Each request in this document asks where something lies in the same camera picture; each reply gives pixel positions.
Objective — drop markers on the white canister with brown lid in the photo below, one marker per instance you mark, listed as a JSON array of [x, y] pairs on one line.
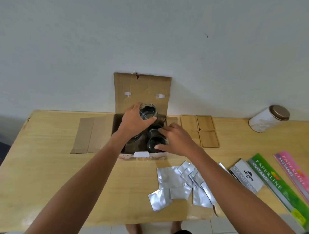
[[263, 121]]

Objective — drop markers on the green receipt book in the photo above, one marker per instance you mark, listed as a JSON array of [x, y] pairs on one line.
[[277, 186]]

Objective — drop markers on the clear glass jar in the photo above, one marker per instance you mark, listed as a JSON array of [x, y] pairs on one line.
[[154, 142], [153, 130], [149, 112], [161, 120], [136, 144]]

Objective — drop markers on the person's left hand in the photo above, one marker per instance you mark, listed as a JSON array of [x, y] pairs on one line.
[[130, 123]]

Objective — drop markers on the person's left foot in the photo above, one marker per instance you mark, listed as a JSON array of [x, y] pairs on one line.
[[134, 229]]

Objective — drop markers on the person's right hand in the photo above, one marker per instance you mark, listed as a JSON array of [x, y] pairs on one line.
[[179, 141]]

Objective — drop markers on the person's left thumb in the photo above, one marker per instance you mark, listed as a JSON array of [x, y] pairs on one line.
[[148, 121]]

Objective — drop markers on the white and black stamp pad box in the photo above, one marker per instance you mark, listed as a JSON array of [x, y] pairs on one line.
[[246, 177]]

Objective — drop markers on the pile of silver foil pouches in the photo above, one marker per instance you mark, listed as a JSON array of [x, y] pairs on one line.
[[171, 179]]

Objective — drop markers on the person's left forearm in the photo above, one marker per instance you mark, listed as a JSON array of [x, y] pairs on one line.
[[79, 185]]

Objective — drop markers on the person's right forearm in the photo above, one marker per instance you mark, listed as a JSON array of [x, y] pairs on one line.
[[239, 192]]

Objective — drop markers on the pink receipt book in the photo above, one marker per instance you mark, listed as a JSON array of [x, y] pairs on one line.
[[295, 172]]

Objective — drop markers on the person's foot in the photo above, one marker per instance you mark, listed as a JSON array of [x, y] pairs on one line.
[[134, 229], [175, 227]]

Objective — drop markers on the open brown cardboard box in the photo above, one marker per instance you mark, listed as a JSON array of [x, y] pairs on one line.
[[142, 89]]

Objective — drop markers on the square wooden lid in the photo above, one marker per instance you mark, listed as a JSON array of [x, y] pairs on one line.
[[206, 122], [195, 138], [189, 122], [209, 138]]

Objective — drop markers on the person's right foot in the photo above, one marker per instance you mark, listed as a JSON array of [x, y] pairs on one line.
[[175, 227]]

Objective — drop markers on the person's right thumb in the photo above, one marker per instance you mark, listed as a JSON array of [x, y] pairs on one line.
[[162, 147]]

